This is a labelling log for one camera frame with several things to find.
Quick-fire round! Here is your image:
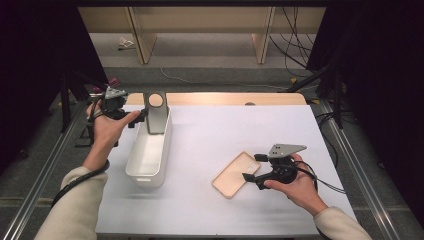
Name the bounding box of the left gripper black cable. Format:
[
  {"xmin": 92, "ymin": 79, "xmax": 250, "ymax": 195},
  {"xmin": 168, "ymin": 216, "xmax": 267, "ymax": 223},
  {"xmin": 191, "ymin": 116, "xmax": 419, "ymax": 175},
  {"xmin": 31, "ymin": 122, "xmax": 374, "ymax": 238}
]
[{"xmin": 51, "ymin": 99, "xmax": 111, "ymax": 208}]

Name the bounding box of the pink object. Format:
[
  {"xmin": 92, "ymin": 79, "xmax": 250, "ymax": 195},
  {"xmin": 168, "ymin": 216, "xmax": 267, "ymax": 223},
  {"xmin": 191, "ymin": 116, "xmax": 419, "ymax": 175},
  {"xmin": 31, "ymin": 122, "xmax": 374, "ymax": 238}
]
[{"xmin": 92, "ymin": 77, "xmax": 121, "ymax": 94}]

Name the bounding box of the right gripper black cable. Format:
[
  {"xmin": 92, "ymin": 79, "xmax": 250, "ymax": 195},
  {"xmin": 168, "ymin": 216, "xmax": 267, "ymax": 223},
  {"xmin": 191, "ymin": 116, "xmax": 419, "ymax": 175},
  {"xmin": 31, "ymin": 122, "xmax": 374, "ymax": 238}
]
[{"xmin": 293, "ymin": 160, "xmax": 347, "ymax": 195}]

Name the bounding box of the white table sheet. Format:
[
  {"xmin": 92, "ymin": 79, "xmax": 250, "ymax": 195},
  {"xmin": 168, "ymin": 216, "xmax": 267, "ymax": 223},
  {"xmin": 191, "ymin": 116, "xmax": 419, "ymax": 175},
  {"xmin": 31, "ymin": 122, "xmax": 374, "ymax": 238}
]
[{"xmin": 95, "ymin": 104, "xmax": 359, "ymax": 236}]

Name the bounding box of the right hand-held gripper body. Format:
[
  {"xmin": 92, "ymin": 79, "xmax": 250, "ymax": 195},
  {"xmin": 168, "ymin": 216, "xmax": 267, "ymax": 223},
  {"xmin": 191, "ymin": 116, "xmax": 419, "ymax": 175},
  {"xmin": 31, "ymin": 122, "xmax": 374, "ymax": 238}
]
[{"xmin": 263, "ymin": 143, "xmax": 308, "ymax": 185}]

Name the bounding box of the person's right hand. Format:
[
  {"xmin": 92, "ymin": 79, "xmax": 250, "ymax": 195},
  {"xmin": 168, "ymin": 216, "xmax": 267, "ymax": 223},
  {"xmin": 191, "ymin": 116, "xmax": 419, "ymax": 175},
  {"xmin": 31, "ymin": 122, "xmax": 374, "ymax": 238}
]
[{"xmin": 264, "ymin": 153, "xmax": 329, "ymax": 217}]

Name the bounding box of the metal floor rail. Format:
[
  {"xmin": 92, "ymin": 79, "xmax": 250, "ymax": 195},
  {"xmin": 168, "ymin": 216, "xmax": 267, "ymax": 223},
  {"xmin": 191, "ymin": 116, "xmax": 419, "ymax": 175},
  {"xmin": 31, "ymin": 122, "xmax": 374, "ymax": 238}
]
[
  {"xmin": 0, "ymin": 99, "xmax": 88, "ymax": 240},
  {"xmin": 318, "ymin": 99, "xmax": 401, "ymax": 240}
]

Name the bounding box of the bundle of black cables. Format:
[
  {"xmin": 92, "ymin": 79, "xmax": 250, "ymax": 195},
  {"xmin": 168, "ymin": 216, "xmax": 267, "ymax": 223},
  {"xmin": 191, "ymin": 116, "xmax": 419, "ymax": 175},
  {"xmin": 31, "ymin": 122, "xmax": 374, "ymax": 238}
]
[{"xmin": 268, "ymin": 6, "xmax": 321, "ymax": 79}]

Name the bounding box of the dark curtain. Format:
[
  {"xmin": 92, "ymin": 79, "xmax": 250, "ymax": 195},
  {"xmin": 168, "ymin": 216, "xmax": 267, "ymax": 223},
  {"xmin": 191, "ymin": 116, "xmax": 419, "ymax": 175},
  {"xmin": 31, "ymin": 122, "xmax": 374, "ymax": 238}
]
[
  {"xmin": 0, "ymin": 0, "xmax": 109, "ymax": 174},
  {"xmin": 306, "ymin": 0, "xmax": 424, "ymax": 228}
]

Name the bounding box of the person's left hand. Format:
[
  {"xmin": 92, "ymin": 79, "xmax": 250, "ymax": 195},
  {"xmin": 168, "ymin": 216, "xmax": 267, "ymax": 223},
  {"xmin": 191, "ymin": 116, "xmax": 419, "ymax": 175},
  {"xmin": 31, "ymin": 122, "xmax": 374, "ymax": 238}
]
[{"xmin": 85, "ymin": 99, "xmax": 142, "ymax": 163}]

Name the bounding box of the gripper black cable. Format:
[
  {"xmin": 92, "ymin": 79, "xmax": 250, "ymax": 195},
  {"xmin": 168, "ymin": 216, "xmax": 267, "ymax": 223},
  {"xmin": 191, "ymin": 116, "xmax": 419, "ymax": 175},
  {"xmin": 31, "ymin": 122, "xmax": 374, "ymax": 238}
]
[
  {"xmin": 293, "ymin": 160, "xmax": 347, "ymax": 195},
  {"xmin": 51, "ymin": 99, "xmax": 111, "ymax": 208}
]

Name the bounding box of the grey phone case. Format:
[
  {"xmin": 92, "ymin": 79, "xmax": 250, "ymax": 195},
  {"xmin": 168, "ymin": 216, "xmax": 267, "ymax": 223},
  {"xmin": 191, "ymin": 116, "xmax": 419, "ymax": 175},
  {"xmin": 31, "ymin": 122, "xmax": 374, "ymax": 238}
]
[{"xmin": 143, "ymin": 91, "xmax": 169, "ymax": 135}]

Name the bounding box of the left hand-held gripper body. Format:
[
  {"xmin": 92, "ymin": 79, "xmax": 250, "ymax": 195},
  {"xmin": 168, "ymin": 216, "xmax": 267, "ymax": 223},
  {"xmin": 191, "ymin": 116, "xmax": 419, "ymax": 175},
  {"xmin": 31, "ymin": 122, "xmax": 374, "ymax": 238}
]
[{"xmin": 99, "ymin": 85, "xmax": 130, "ymax": 121}]

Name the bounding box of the white plastic storage box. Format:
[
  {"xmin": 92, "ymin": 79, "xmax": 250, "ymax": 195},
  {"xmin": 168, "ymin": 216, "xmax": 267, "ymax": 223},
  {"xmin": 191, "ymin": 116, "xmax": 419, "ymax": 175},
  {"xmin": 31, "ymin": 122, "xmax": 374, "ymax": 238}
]
[{"xmin": 125, "ymin": 105, "xmax": 173, "ymax": 188}]

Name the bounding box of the wooden table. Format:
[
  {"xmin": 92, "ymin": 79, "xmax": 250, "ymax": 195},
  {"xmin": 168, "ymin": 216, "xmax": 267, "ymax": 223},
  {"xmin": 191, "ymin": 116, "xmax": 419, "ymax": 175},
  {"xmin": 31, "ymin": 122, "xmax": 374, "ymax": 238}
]
[{"xmin": 125, "ymin": 92, "xmax": 308, "ymax": 106}]

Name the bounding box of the light wooden shelf unit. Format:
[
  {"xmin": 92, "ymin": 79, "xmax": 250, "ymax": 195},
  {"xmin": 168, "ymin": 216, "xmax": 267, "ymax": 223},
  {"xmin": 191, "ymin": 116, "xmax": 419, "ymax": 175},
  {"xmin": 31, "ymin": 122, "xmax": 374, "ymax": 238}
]
[{"xmin": 78, "ymin": 6, "xmax": 327, "ymax": 65}]

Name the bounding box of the white crumpled litter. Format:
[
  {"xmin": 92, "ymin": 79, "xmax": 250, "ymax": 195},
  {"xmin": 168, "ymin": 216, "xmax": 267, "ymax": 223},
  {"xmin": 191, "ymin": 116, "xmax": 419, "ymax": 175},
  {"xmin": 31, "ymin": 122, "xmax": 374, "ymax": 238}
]
[{"xmin": 117, "ymin": 36, "xmax": 136, "ymax": 52}]

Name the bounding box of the beige phone case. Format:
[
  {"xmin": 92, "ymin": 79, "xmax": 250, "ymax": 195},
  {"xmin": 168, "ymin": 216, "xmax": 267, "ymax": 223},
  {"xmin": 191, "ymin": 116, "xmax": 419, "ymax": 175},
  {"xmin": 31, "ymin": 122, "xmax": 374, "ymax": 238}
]
[{"xmin": 211, "ymin": 151, "xmax": 262, "ymax": 200}]

